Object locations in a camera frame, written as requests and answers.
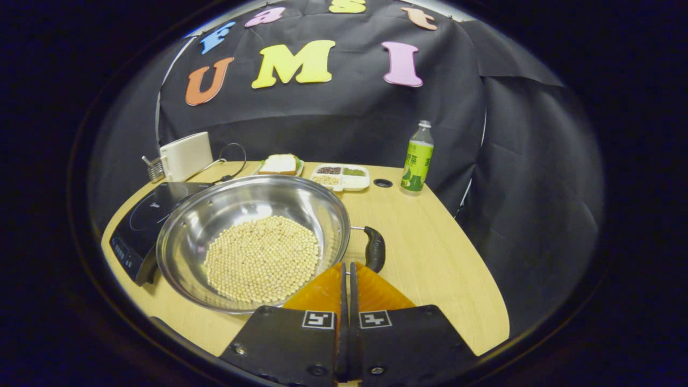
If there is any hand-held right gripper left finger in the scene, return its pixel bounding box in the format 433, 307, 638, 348
219, 262, 349, 385

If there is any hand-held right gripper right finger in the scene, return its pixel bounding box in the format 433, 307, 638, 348
349, 262, 479, 383

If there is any stainless steel pot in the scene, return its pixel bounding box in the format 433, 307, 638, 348
156, 175, 386, 315

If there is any black induction cooktop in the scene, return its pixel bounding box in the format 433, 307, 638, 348
109, 182, 216, 286

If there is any pile of soybeans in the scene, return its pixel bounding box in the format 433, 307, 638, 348
203, 216, 321, 303

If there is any white divided grain tray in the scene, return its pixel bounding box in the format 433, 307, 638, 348
311, 163, 371, 192

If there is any green drink bottle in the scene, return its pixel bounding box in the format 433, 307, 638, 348
400, 120, 434, 193

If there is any sandwich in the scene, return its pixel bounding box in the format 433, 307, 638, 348
259, 154, 298, 175

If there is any white toaster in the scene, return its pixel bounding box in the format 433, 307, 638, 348
160, 132, 214, 182

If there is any black power cable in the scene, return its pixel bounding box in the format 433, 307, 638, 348
202, 142, 247, 184

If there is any metal wire basket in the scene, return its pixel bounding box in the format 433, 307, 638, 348
142, 155, 166, 183

